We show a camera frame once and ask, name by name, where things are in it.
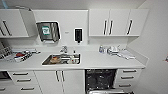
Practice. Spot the stainless steel dishwasher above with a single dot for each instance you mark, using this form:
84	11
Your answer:
100	80

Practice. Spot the small black sink knob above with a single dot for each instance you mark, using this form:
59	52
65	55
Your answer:
74	51

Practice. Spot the black soap dispenser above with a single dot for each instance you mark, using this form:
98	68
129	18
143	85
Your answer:
78	35

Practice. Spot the stainless steel sink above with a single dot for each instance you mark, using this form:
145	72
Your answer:
76	60

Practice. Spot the blue dish soap bottle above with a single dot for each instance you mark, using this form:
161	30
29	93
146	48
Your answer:
101	49

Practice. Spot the chrome faucet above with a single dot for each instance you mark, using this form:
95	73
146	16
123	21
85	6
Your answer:
64	50

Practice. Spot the small white cup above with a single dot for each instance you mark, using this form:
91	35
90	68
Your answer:
105	50

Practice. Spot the orange bowl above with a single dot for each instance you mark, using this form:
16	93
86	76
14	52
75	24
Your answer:
55	60

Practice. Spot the steel paper towel dispenser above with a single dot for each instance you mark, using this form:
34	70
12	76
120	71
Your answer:
48	31

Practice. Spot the white two-door sink cabinet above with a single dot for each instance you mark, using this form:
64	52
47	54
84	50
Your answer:
46	81

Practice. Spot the narrow white drawer unit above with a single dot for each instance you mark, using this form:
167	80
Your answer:
128	78

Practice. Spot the wide white drawer unit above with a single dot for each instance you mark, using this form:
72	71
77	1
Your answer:
23	83

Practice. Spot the black built-in microwave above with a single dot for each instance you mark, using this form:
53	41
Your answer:
4	75

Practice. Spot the small wall label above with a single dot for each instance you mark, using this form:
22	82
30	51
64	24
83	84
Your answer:
67	32

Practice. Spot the white wall cabinet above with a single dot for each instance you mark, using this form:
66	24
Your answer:
15	23
115	21

